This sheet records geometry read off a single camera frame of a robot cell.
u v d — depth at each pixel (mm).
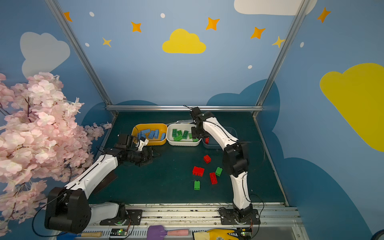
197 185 823
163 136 1042
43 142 420
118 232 707
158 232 693
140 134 1054
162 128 1096
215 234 678
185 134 1072
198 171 886
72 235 677
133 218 733
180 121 1148
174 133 1064
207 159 936
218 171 883
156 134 1056
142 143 796
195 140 1010
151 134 1068
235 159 534
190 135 1083
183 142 1013
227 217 747
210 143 1033
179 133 1068
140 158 730
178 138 1040
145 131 1054
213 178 861
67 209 401
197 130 824
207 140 1013
